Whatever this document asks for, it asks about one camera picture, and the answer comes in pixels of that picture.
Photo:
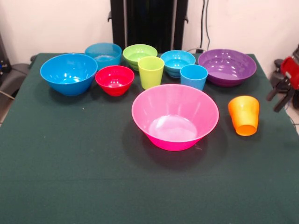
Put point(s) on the small green bowl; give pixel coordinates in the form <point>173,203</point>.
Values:
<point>135,52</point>

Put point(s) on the large blue bowl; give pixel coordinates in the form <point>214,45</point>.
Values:
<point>67,77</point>

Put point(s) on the blue cup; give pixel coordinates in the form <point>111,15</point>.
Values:
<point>194,79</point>

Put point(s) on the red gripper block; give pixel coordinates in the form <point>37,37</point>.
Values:
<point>292,70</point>

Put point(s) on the dark grey machine base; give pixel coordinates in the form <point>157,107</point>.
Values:
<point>14,77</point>
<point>276,73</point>

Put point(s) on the black equipment case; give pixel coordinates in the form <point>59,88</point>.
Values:
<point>2,58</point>

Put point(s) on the large purple bowl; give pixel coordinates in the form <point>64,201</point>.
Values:
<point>224,67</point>

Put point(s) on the small blue bowl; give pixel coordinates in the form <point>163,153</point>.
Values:
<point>102,61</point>

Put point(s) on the green cup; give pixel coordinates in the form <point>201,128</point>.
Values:
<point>150,77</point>

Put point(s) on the small cyan bowl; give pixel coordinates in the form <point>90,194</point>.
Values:
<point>175,61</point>

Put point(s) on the dark green tablecloth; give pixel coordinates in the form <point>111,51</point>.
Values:
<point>70,151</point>

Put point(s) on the black pedestal column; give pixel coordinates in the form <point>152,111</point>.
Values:
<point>149,23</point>

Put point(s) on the small red bowl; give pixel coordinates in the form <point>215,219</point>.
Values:
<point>114,86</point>

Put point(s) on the large pink bowl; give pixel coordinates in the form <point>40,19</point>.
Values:
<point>175,105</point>

